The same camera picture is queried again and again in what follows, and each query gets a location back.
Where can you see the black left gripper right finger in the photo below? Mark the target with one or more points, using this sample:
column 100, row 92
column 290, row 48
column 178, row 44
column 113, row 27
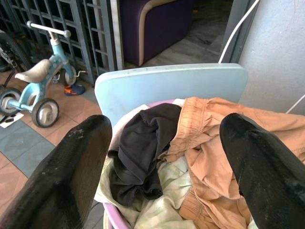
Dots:
column 267, row 179

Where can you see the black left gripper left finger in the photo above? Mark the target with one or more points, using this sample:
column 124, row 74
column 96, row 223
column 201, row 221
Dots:
column 59, row 179

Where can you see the orange trousers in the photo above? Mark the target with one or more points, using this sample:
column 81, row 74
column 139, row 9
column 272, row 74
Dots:
column 209, row 167

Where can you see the purple plastic laundry basket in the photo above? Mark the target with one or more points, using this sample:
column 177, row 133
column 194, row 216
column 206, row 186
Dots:
column 114, row 214

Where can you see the white paper with black marks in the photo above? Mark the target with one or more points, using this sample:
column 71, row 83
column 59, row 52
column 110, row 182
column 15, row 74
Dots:
column 12, row 119

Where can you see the black garment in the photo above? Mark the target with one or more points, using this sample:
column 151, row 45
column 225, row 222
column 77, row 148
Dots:
column 140, row 143

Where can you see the blue and orange shoe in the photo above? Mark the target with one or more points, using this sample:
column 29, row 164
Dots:
column 75, row 90

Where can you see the pale white cloth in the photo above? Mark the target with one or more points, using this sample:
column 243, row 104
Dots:
column 171, row 190

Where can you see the light blue child tricycle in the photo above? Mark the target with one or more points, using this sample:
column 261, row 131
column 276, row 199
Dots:
column 51, row 69

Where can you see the black bicycle wheel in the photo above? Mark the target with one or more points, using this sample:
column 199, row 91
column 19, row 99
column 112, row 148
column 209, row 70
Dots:
column 14, row 51

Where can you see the light blue plastic chair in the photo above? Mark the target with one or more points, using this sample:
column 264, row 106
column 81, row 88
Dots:
column 166, row 83

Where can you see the grey metal gate grille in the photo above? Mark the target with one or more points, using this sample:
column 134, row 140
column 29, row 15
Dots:
column 78, row 35

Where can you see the dark purple sofa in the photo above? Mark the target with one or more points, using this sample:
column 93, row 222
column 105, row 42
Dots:
column 162, row 31

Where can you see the grey door frame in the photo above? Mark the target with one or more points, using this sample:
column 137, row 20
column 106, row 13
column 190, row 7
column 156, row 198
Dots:
column 234, row 47

